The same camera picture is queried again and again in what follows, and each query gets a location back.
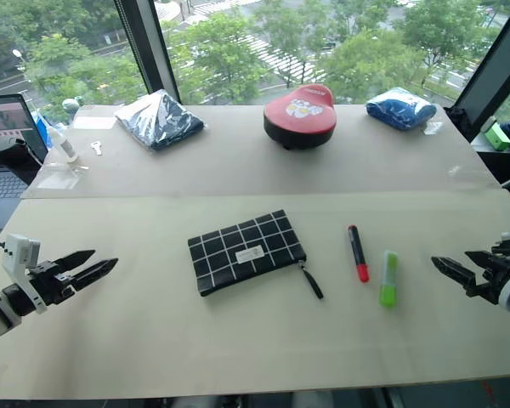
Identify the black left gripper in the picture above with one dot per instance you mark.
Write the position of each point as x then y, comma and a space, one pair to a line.
51, 278

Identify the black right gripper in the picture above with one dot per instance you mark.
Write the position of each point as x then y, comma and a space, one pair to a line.
495, 276

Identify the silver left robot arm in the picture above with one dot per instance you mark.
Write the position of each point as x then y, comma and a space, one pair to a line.
0, 308

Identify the open laptop computer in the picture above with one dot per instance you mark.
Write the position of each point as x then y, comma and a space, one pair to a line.
2, 161

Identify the black checked pencil pouch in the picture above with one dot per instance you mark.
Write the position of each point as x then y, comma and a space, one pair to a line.
246, 253

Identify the red black cushioned case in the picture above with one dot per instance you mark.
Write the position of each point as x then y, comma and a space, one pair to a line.
299, 117

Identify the green highlighter pen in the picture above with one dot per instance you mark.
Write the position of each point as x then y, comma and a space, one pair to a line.
389, 278

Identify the clear plastic sheet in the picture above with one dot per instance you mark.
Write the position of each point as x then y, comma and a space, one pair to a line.
61, 180

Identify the red black marker pen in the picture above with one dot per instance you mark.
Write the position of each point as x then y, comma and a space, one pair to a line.
358, 253

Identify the small silver key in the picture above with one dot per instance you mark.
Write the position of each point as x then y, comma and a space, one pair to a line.
96, 148

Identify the small white spray bottle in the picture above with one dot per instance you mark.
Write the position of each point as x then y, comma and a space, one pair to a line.
63, 144

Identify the green small box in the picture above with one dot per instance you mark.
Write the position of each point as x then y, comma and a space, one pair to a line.
498, 137

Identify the black round device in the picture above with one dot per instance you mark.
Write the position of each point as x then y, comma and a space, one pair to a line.
8, 154

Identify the dark navy bagged garment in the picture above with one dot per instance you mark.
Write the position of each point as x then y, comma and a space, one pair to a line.
161, 119

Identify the blue white bagged garment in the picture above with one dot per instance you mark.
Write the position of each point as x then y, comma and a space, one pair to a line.
401, 108

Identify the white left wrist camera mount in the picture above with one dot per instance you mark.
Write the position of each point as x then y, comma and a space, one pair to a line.
20, 263

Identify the black window frame post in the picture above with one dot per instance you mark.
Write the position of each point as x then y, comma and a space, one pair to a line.
491, 64
146, 47

